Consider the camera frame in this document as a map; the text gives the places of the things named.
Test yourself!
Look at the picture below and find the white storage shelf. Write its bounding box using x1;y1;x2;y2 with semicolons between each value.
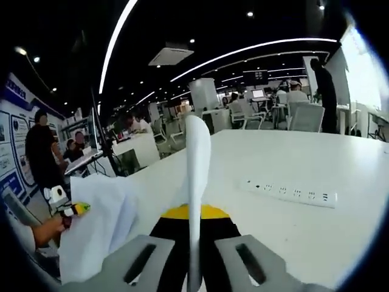
62;108;92;134

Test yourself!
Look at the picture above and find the white table socket strip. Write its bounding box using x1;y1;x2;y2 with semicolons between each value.
234;179;338;210

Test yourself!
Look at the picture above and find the single white printing paper sheet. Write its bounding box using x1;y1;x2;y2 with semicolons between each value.
173;114;212;292

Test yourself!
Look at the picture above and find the straight ceiling light strip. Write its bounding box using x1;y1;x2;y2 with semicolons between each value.
98;0;139;96

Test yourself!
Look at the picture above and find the group of white office chairs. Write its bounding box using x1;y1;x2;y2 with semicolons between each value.
150;100;326;153

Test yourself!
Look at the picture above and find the curved ceiling light strip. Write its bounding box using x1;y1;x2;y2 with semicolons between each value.
170;38;339;83

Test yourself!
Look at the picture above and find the ceiling air conditioner vent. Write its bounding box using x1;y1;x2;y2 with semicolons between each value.
148;46;195;67

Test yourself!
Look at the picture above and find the person's left hand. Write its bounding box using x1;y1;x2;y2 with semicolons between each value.
50;215;73;237

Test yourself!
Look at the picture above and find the white table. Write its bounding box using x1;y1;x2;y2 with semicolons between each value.
68;129;389;290

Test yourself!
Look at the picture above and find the white chest device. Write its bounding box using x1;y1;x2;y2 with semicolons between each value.
2;189;42;228

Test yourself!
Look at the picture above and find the white square pillar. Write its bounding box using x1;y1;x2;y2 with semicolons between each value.
303;56;320;92
188;78;217;111

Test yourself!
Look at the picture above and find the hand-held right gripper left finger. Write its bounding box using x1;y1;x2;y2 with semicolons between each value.
62;204;191;292

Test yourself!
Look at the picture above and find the blue white wall poster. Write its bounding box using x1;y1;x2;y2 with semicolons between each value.
0;72;66;201

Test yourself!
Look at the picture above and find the hanging dark display screen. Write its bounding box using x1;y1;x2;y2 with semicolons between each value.
242;69;269;85

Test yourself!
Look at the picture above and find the white laptop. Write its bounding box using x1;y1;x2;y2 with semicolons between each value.
64;108;105;176

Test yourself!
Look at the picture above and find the white counter cabinet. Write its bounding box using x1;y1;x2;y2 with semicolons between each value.
111;133;161;176

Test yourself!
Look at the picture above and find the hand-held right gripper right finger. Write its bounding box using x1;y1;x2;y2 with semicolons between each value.
199;204;333;292

